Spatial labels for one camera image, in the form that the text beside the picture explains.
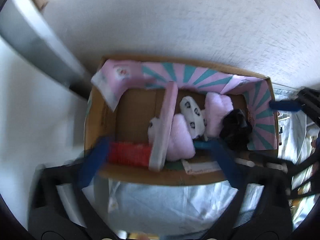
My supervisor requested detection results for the white panda sock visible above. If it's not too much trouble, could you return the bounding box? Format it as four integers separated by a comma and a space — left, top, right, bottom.
180, 96, 206, 139
148, 117, 160, 145

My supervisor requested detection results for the red snack box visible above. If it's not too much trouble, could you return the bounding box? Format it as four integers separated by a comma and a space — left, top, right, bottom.
107, 142, 152, 167

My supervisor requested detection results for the cardboard box pink lining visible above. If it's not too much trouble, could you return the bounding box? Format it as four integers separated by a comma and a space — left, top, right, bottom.
84, 55, 279, 186

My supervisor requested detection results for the floral light blue cloth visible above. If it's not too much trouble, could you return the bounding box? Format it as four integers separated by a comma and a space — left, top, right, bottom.
57, 82, 320, 238

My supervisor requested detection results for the pink fluffy sock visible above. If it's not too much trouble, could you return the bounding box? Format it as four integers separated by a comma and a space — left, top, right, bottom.
204, 92, 233, 137
166, 114, 195, 161

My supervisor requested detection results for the black fabric scrunchie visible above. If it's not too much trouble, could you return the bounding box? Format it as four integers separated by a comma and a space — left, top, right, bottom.
219, 109, 252, 152

